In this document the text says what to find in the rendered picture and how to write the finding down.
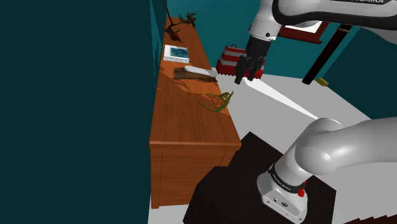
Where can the dark robot stand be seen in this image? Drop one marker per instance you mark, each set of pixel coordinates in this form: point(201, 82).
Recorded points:
point(235, 186)

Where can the dark green branched figure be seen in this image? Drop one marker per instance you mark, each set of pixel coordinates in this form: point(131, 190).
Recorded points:
point(189, 19)

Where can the dark red antler figure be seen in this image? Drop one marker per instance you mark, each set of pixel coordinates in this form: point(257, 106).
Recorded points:
point(173, 31)

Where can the white framed blue tablet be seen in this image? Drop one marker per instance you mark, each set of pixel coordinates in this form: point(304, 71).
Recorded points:
point(176, 53)

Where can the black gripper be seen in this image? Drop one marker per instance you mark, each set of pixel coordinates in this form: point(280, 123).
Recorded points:
point(257, 49)

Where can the white remote control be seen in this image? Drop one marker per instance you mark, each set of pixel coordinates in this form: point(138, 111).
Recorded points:
point(201, 71)

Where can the red white striped box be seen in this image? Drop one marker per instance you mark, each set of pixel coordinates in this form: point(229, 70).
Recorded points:
point(231, 60)

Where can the wooden sideboard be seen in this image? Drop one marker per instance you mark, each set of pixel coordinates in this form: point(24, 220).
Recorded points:
point(183, 124)

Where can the small yellow block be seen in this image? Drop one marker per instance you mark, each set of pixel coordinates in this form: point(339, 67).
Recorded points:
point(322, 82)

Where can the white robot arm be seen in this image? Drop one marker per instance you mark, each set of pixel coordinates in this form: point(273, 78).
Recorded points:
point(322, 149)

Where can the red framed wall picture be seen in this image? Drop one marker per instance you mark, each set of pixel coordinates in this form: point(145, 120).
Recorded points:
point(302, 31)

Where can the black floor pole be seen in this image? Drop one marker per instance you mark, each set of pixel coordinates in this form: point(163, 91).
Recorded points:
point(327, 52)

